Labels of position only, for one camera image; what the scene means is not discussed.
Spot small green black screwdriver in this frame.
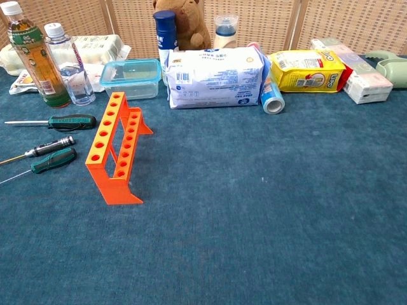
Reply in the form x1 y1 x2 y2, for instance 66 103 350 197
0 147 78 186

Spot pastel tissue box stack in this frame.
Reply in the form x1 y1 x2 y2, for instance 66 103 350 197
310 37 394 105

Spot green lint roller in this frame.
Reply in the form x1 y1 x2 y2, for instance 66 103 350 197
364 50 407 90

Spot yellow snack bag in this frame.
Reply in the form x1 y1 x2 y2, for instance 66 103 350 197
269 50 347 94

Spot wicker folding screen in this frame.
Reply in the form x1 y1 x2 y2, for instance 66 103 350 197
0 0 407 60

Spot red white box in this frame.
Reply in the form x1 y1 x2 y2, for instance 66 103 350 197
336 67 354 93

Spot white bottle clear cap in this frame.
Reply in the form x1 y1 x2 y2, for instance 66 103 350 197
212 14 239 50

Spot blue white spray can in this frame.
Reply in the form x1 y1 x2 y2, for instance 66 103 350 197
153 10 179 86

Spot blue felt table cover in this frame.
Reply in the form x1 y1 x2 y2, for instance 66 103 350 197
0 53 407 305

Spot large green black screwdriver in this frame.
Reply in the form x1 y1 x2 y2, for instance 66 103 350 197
4 114 97 132

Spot black metal precision screwdriver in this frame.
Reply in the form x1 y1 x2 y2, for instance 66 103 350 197
0 135 76 166

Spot orange tool rack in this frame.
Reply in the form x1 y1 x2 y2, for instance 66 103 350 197
85 91 154 205

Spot brown capybara plush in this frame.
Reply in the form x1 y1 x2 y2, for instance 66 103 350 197
152 0 212 51

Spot clear container blue lid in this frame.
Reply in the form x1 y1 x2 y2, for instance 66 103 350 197
99 58 162 100

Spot green tea bottle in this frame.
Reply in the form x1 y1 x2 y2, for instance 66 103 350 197
0 1 72 109

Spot blue plastic wrap roll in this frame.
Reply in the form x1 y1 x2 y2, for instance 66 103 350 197
247 41 285 115

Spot white wet wipes pack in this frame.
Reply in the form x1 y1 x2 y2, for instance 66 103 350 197
165 46 266 110

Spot clear water bottle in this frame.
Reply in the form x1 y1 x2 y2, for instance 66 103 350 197
43 22 97 106

